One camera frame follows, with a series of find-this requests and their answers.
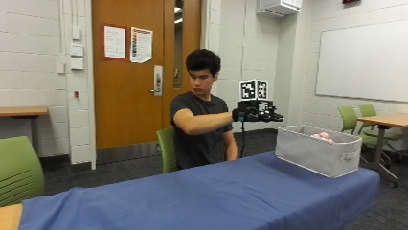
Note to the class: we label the grey fabric storage bin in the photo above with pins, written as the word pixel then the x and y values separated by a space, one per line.
pixel 317 153

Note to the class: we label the white whiteboard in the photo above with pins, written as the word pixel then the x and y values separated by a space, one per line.
pixel 363 60

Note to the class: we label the blue tablecloth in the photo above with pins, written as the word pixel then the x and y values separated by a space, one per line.
pixel 204 195

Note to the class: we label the the person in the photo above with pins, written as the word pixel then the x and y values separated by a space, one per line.
pixel 200 127

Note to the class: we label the white marker cube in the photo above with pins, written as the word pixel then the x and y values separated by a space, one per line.
pixel 254 89

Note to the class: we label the white paper notice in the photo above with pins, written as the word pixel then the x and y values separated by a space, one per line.
pixel 115 42

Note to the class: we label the white wall switch box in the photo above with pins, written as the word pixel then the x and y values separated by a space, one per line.
pixel 77 50
pixel 77 63

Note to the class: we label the white wall-mounted unit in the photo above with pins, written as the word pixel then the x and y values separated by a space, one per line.
pixel 278 6

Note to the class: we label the wooden table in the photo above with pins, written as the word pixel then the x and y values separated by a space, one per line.
pixel 384 119
pixel 22 111

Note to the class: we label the green chair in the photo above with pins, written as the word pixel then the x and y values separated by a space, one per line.
pixel 19 172
pixel 166 150
pixel 368 111
pixel 350 119

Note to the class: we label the red wall fixture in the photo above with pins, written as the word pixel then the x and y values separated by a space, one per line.
pixel 76 94

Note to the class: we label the colourful paper poster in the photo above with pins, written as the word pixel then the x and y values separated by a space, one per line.
pixel 141 45

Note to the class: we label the wooden door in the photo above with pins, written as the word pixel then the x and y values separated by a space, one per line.
pixel 128 73

